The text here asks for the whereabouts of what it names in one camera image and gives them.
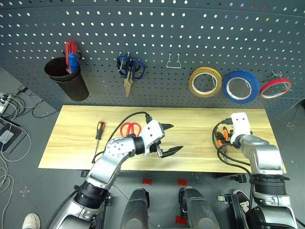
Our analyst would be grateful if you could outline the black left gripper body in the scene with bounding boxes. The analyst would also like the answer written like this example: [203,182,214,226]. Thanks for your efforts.
[155,122,168,158]

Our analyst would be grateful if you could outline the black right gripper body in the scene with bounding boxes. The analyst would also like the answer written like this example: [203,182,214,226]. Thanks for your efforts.
[224,127,234,145]

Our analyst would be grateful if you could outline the yellow tape roll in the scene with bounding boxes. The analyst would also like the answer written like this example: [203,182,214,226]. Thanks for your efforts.
[188,66,222,98]

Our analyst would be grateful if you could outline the blue tape roll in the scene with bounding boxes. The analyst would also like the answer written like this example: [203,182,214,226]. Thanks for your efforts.
[222,70,260,104]

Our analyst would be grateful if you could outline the thin red tape roll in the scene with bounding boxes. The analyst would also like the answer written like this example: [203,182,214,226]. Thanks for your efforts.
[259,78,293,100]

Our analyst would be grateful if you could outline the silver hook with red tape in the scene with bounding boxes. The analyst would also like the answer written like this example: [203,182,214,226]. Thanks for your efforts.
[271,70,293,93]

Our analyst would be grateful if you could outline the dark grey perforated pegboard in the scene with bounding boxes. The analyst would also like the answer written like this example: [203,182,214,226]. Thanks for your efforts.
[0,0,305,120]

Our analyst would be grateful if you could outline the orange black pliers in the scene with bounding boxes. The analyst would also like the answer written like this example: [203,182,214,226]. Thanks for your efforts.
[215,126,234,165]

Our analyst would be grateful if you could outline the orange black screwdriver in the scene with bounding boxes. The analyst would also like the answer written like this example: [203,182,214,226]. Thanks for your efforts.
[93,120,105,163]

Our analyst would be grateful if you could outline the dark grey rounded shell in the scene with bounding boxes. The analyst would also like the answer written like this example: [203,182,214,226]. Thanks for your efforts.
[120,187,150,229]
[178,187,221,229]

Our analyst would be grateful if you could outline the white caster wheel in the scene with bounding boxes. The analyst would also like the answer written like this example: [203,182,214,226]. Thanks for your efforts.
[217,194,231,205]

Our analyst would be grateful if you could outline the black white sneaker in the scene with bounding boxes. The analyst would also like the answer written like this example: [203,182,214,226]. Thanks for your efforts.
[232,189,250,217]

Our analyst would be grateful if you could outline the black cup holder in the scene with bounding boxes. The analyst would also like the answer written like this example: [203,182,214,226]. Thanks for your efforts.
[44,56,90,102]

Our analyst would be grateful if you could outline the blue marker pen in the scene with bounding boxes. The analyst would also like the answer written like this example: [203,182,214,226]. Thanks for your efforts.
[68,52,79,73]

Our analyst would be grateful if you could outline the red utility knife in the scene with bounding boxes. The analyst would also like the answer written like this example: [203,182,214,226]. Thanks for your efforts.
[65,40,78,73]

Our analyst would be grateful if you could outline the grey flat device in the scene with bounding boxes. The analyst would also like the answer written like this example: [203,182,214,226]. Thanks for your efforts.
[0,118,27,154]

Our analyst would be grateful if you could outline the white shoe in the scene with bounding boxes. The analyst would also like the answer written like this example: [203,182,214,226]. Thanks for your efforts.
[22,213,41,229]

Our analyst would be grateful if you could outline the white power strip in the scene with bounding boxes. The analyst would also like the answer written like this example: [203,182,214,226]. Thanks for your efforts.
[0,93,11,115]

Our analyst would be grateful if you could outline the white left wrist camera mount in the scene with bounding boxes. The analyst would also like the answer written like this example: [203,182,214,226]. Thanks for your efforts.
[140,120,166,157]

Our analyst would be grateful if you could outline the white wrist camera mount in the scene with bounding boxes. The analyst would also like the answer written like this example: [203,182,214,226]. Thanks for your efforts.
[229,112,253,144]
[140,120,166,157]

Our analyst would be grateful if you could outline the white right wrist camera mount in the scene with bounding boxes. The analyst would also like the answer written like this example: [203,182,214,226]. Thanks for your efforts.
[229,112,253,144]

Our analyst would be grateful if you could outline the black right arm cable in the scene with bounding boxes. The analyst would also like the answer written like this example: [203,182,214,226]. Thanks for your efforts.
[212,118,254,210]

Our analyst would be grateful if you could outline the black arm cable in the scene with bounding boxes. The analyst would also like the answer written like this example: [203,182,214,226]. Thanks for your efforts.
[212,118,254,210]
[91,111,153,164]

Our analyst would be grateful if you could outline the red handled scissors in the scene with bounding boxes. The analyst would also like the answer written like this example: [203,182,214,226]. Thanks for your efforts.
[120,122,142,138]

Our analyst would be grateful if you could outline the black table frame foot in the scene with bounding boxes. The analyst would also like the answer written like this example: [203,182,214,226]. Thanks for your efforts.
[213,172,249,184]

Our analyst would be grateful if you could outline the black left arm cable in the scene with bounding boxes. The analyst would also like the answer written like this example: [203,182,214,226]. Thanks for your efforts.
[91,111,153,164]

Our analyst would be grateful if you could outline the empty silver wire hook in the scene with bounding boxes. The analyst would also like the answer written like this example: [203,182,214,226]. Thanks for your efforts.
[166,52,182,69]

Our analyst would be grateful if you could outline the blue handled scissors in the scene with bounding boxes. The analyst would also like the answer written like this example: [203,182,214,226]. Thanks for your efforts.
[116,54,146,98]

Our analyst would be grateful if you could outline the black floor cable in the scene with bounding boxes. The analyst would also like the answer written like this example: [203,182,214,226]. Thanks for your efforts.
[14,92,59,119]

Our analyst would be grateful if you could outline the white floor cable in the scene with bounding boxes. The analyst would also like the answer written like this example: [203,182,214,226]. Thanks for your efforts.
[0,95,33,229]

